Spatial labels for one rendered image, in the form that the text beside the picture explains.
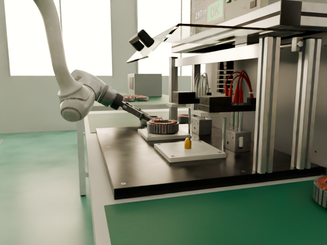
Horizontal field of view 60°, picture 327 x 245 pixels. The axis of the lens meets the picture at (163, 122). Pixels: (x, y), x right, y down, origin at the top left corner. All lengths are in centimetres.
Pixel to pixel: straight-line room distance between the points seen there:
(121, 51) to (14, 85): 195
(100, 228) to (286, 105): 57
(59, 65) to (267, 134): 79
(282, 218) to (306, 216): 4
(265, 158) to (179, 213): 25
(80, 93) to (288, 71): 73
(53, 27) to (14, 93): 439
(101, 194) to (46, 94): 493
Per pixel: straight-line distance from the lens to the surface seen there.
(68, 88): 113
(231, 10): 84
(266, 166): 65
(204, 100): 77
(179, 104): 97
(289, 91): 81
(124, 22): 557
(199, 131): 100
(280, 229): 48
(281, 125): 83
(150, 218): 47
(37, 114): 551
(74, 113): 110
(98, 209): 52
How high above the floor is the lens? 97
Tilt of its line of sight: 9 degrees down
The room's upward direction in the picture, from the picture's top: straight up
